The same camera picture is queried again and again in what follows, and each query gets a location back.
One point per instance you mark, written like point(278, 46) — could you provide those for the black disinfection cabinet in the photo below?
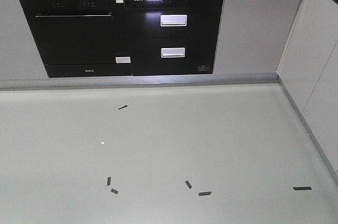
point(147, 37)

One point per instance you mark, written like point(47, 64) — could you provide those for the grey right cabinet door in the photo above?
point(252, 35)

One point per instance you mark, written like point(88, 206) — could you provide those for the grey cabinet door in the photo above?
point(20, 59)
point(252, 35)

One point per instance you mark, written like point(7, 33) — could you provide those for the white side cabinet panel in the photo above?
point(308, 70)

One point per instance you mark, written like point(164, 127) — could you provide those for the grey left cabinet door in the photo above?
point(20, 59)

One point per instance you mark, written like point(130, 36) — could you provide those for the lower silver drawer handle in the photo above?
point(172, 52)

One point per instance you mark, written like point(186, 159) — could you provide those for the silver drawer handle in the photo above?
point(173, 20)
point(172, 52)

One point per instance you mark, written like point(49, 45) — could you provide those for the upper silver drawer handle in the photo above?
point(173, 20)

